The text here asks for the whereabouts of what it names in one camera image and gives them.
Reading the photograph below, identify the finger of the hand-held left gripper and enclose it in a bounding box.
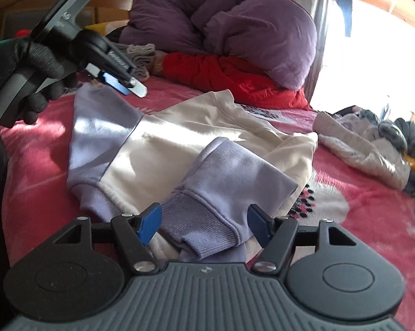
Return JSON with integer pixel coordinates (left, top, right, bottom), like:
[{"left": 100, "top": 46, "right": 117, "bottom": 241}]
[
  {"left": 86, "top": 63, "right": 131, "bottom": 96},
  {"left": 106, "top": 50, "right": 148, "bottom": 98}
]

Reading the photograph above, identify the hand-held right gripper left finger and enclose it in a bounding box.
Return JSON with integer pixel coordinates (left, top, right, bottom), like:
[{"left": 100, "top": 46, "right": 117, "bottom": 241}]
[{"left": 49, "top": 203, "right": 163, "bottom": 274}]

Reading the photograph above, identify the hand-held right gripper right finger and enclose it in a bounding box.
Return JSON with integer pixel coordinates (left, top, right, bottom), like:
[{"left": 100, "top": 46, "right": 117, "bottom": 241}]
[{"left": 247, "top": 204, "right": 358, "bottom": 274}]

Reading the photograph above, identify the cream and lavender sweatshirt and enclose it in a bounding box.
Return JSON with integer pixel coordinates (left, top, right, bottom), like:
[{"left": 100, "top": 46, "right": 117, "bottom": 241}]
[{"left": 67, "top": 83, "right": 318, "bottom": 263}]

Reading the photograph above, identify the person's left hand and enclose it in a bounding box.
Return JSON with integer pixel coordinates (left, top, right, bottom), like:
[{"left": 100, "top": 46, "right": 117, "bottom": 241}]
[{"left": 0, "top": 36, "right": 79, "bottom": 125}]

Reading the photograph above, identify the grey knit cloth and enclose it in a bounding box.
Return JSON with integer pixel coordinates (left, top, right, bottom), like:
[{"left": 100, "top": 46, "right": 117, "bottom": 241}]
[{"left": 126, "top": 43, "right": 158, "bottom": 80}]

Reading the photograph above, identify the yellow patterned cloth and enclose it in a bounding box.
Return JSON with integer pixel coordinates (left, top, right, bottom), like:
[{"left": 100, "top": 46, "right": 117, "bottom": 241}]
[{"left": 85, "top": 22, "right": 129, "bottom": 38}]

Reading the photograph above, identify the red jacket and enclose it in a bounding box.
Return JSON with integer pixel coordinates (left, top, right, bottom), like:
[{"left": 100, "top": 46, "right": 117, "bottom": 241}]
[{"left": 161, "top": 52, "right": 312, "bottom": 111}]

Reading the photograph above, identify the pink floral blanket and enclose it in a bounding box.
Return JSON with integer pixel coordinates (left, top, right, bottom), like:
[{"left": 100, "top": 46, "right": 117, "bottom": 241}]
[{"left": 0, "top": 72, "right": 415, "bottom": 331}]

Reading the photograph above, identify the purple duvet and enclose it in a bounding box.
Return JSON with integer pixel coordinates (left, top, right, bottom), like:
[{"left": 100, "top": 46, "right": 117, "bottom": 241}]
[{"left": 119, "top": 0, "right": 318, "bottom": 90}]

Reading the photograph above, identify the white quilted garment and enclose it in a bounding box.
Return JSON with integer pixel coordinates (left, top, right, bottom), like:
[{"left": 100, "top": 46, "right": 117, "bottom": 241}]
[{"left": 313, "top": 110, "right": 411, "bottom": 190}]

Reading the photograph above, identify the black garment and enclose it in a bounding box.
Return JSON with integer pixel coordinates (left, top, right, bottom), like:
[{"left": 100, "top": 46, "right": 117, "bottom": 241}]
[{"left": 332, "top": 106, "right": 358, "bottom": 117}]

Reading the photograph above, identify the grey fuzzy garment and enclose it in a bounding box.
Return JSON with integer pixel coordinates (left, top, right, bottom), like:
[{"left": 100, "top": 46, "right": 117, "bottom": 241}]
[{"left": 359, "top": 108, "right": 415, "bottom": 156}]

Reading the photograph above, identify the pink curtain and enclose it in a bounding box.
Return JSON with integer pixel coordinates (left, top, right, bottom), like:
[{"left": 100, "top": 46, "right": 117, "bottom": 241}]
[{"left": 306, "top": 0, "right": 336, "bottom": 102}]

